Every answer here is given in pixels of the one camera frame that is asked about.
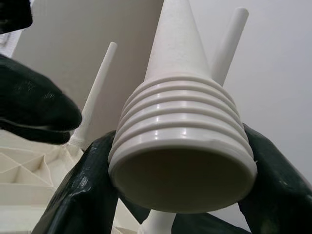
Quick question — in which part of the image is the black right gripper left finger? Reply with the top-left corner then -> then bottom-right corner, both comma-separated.
31,130 -> 120,234

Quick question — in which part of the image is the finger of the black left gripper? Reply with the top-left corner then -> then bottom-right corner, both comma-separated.
0,0 -> 34,34
0,54 -> 83,145

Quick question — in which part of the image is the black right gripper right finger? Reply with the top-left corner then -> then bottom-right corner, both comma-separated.
238,123 -> 312,234

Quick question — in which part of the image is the white plastic table top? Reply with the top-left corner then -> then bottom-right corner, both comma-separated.
0,129 -> 147,234

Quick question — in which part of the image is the white plastic table leg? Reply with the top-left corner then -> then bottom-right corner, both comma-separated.
108,0 -> 258,213
69,41 -> 118,153
140,7 -> 250,234

